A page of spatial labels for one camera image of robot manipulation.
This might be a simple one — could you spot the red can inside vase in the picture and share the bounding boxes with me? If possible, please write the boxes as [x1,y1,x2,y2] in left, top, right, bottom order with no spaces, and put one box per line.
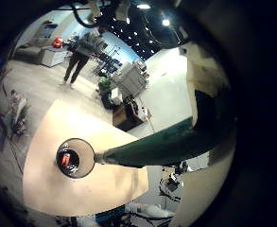
[61,152,72,168]

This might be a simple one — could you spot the teal panel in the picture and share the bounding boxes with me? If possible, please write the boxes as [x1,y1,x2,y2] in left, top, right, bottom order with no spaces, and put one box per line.
[95,206,127,225]

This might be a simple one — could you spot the grey cart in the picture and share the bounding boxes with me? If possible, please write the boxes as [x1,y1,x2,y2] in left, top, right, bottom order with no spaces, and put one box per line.
[112,61,149,99]

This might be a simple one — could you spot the brown desk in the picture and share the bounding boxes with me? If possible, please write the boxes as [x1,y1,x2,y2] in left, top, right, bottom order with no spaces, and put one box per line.
[112,97,151,132]

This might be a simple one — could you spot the green potted plant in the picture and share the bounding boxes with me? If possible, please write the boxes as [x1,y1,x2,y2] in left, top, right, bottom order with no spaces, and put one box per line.
[97,75,114,110]

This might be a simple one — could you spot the person in dark clothes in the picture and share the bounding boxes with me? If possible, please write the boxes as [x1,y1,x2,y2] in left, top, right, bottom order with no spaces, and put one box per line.
[61,30,97,87]

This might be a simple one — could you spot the red round object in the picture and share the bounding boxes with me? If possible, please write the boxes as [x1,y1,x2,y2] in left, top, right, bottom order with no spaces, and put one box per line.
[51,36,64,49]

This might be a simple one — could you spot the white low table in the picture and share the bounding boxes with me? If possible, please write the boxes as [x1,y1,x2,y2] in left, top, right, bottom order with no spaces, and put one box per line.
[41,46,69,68]

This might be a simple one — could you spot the grey sofa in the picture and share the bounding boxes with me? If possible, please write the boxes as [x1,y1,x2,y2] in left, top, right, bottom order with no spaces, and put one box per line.
[12,37,52,65]

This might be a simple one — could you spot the black loop cable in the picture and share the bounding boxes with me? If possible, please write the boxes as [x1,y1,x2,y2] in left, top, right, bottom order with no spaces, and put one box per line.
[69,1,95,30]

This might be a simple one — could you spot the blue wall picture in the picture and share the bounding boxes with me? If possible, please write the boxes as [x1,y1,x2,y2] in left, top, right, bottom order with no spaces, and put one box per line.
[33,21,60,40]

